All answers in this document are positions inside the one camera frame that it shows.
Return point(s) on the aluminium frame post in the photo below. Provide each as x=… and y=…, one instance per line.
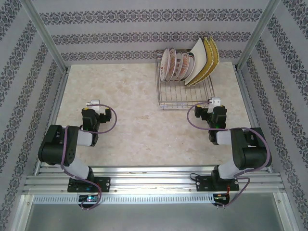
x=255, y=36
x=47, y=36

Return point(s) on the left circuit board with LEDs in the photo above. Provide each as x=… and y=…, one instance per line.
x=90, y=198

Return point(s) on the square white plate dark rim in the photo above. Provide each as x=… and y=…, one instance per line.
x=198, y=60

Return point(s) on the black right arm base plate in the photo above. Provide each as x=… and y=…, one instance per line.
x=204, y=184

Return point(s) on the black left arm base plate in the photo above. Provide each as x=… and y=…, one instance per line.
x=104, y=183

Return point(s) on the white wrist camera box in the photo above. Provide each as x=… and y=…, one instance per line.
x=215, y=99
x=93, y=103

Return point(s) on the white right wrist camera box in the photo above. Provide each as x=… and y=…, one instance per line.
x=215, y=99

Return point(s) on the right circuit board with LEDs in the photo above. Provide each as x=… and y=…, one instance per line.
x=220, y=197

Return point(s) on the round white plate red pattern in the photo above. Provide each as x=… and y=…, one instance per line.
x=165, y=63
x=179, y=66
x=185, y=67
x=172, y=63

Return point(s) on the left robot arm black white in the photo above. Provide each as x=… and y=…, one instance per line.
x=57, y=144

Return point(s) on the square yellow woven-pattern plate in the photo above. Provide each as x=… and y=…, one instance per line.
x=209, y=61
x=216, y=56

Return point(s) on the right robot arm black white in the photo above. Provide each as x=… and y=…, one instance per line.
x=250, y=154

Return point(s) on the grey metal panel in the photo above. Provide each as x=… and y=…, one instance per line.
x=154, y=216

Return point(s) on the circuit board with leds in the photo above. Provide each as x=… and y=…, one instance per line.
x=90, y=198
x=220, y=197

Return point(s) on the aluminium mounting rail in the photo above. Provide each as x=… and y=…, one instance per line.
x=154, y=183

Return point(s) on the aluminium side rail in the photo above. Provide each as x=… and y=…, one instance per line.
x=247, y=96
x=55, y=108

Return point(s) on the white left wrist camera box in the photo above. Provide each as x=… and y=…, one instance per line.
x=93, y=103

